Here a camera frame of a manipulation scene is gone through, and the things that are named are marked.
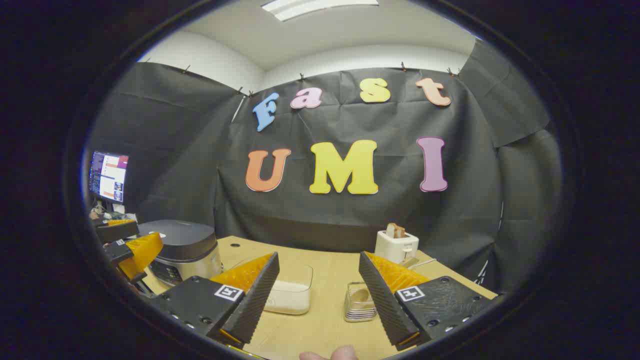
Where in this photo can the toast bread slice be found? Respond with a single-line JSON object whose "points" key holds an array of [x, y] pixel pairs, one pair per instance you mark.
{"points": [[395, 230]]}

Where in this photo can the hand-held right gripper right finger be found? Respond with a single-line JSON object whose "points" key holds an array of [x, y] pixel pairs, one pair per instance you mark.
{"points": [[382, 300]]}

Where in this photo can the white rice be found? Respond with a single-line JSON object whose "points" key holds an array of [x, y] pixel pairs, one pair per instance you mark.
{"points": [[292, 300]]}

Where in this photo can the wooden spoon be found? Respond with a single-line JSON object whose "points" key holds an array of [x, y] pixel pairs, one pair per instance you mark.
{"points": [[359, 295]]}

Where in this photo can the ceiling light panel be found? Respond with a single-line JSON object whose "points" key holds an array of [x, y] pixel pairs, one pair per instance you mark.
{"points": [[320, 7]]}

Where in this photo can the white side table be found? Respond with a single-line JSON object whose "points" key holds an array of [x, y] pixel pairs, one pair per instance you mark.
{"points": [[112, 212]]}

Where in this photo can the white toaster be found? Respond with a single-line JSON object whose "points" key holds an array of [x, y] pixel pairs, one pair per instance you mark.
{"points": [[395, 247]]}

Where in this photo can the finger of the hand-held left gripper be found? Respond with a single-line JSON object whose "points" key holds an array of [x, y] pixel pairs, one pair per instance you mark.
{"points": [[117, 231], [142, 252]]}

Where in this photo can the clear chopstick holder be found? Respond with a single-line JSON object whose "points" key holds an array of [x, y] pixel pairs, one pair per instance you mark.
{"points": [[357, 310]]}

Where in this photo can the computer monitor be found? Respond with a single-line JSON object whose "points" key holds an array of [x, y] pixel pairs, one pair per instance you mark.
{"points": [[109, 176]]}

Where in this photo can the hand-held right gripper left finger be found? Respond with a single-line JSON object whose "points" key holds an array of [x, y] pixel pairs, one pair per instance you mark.
{"points": [[255, 300]]}

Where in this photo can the clear plastic rice container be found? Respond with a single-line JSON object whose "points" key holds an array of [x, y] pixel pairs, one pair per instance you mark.
{"points": [[297, 280]]}

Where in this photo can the silver black rice cooker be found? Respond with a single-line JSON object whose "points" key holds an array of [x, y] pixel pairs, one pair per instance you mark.
{"points": [[180, 240]]}

